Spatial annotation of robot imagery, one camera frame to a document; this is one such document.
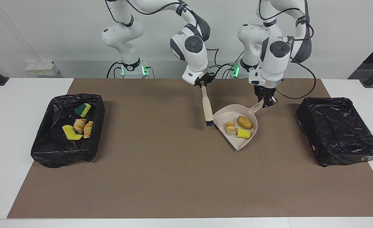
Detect small yellow sponge piece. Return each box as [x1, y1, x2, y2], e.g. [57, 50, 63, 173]
[237, 127, 252, 139]

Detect striped croissant piece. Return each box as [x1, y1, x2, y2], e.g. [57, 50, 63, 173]
[73, 118, 87, 133]

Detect black base power cable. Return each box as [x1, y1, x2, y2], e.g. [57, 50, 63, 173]
[106, 61, 155, 79]
[214, 63, 237, 79]

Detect beige brush with black bristles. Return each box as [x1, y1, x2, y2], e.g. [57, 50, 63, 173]
[201, 85, 214, 127]

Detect brown bread roll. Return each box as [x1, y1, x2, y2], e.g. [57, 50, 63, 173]
[236, 116, 254, 130]

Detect pale flaky pastry piece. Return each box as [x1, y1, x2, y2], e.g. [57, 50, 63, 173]
[224, 121, 237, 136]
[83, 121, 94, 139]

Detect white wall socket box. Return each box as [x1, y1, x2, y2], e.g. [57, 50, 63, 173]
[25, 61, 59, 76]

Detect large yellow sponge piece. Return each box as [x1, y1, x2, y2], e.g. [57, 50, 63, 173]
[62, 124, 83, 141]

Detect brown table mat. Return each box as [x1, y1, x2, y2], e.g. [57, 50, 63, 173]
[7, 78, 373, 219]

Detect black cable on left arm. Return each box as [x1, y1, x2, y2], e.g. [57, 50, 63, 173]
[258, 0, 317, 100]

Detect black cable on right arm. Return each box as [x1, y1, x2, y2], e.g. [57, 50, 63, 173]
[106, 0, 220, 69]

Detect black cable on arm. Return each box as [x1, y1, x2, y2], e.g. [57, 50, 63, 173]
[106, 0, 220, 69]
[258, 0, 317, 100]

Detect black bag lined bin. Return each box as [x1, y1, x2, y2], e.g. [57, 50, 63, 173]
[296, 97, 373, 168]
[30, 93, 106, 168]

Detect green and yellow sponge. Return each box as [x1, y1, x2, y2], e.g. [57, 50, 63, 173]
[74, 103, 92, 118]

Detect beige plastic dustpan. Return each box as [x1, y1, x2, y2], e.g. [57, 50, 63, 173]
[212, 100, 264, 151]

